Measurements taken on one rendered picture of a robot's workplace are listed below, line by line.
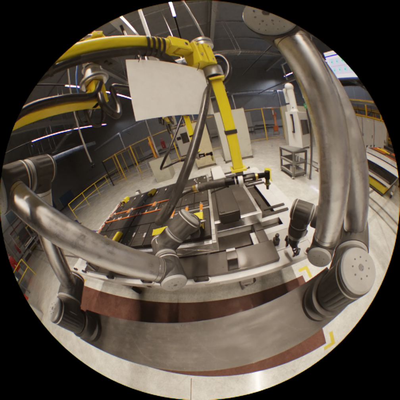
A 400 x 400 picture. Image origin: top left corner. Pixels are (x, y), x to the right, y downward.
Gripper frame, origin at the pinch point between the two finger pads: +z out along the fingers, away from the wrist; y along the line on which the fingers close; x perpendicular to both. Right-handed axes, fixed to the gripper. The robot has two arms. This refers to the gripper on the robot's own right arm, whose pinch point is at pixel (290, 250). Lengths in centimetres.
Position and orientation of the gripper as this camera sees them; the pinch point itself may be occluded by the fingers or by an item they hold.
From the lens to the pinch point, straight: 95.6
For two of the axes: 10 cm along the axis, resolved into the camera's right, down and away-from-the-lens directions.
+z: 2.7, 8.2, 5.0
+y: 1.1, 4.9, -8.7
